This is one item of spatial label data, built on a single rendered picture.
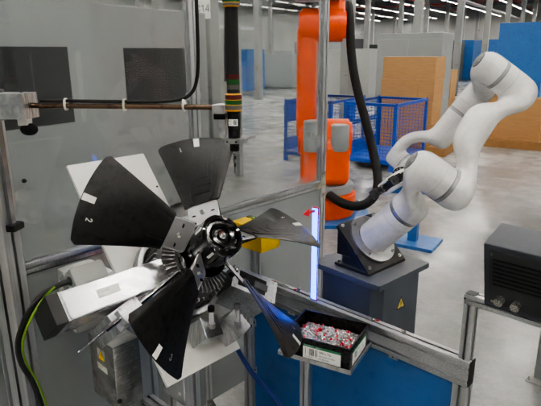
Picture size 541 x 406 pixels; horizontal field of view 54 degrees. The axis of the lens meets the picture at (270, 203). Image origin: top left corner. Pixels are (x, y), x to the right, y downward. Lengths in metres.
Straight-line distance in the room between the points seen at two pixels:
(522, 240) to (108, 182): 1.01
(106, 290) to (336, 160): 4.12
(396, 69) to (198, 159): 8.04
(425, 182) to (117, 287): 0.95
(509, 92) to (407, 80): 7.53
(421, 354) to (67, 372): 1.28
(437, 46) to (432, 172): 10.20
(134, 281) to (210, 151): 0.44
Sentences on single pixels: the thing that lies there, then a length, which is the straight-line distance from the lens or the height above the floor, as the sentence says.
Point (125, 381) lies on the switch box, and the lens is 1.76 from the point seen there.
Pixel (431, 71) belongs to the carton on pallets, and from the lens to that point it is 9.22.
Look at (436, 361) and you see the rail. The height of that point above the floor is 0.83.
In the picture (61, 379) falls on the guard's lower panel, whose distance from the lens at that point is 2.20.
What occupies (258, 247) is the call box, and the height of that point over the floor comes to 1.00.
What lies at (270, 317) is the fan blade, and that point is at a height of 1.03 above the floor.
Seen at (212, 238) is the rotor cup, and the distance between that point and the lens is 1.35.
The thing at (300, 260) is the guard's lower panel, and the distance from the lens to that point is 2.90.
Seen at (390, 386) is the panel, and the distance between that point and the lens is 1.80.
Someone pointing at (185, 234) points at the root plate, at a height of 1.22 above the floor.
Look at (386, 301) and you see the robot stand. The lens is 1.89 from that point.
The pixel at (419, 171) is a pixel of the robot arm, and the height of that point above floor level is 1.32.
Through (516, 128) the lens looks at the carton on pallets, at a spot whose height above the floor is 0.35.
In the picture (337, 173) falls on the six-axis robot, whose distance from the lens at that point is 5.31.
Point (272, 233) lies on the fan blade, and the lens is 1.52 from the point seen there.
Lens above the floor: 1.68
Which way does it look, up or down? 16 degrees down
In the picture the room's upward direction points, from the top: straight up
